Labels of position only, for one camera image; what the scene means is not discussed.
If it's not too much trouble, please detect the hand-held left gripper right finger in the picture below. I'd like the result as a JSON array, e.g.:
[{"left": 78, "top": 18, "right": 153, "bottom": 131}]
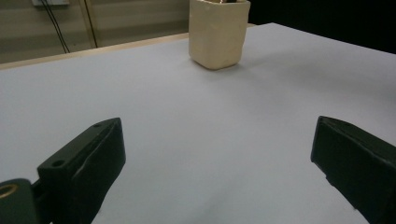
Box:
[{"left": 310, "top": 115, "right": 396, "bottom": 224}]

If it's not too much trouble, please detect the black curtain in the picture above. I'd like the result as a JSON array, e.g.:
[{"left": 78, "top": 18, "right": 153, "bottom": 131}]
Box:
[{"left": 247, "top": 0, "right": 396, "bottom": 55}]

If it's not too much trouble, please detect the white wall socket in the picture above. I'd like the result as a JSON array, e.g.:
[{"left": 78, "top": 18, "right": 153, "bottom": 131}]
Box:
[{"left": 32, "top": 0, "right": 70, "bottom": 7}]

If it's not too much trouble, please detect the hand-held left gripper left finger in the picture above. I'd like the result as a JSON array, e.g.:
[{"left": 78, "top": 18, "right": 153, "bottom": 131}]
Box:
[{"left": 36, "top": 117, "right": 127, "bottom": 224}]

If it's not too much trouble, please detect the cream square cup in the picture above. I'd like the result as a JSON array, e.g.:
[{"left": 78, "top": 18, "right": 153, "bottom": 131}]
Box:
[{"left": 188, "top": 0, "right": 252, "bottom": 71}]

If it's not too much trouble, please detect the white table mat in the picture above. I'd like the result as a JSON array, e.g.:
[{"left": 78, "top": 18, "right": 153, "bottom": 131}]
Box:
[{"left": 0, "top": 21, "right": 396, "bottom": 224}]

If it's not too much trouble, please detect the black wall cable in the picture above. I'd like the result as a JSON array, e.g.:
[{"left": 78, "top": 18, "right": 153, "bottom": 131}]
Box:
[
  {"left": 41, "top": 0, "right": 68, "bottom": 54},
  {"left": 45, "top": 0, "right": 71, "bottom": 53}
]

